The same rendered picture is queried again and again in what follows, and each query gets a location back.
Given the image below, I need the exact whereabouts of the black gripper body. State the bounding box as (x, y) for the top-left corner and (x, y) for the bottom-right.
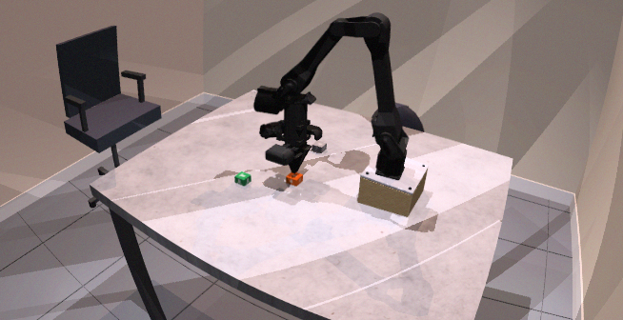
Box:
(266, 118), (323, 166)

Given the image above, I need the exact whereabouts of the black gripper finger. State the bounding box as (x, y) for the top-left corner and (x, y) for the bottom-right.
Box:
(296, 144), (312, 172)
(289, 152), (303, 173)

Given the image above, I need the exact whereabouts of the green block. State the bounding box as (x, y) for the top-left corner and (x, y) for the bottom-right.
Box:
(234, 171), (251, 186)

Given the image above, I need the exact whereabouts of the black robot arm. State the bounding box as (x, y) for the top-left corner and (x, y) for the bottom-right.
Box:
(253, 12), (409, 180)

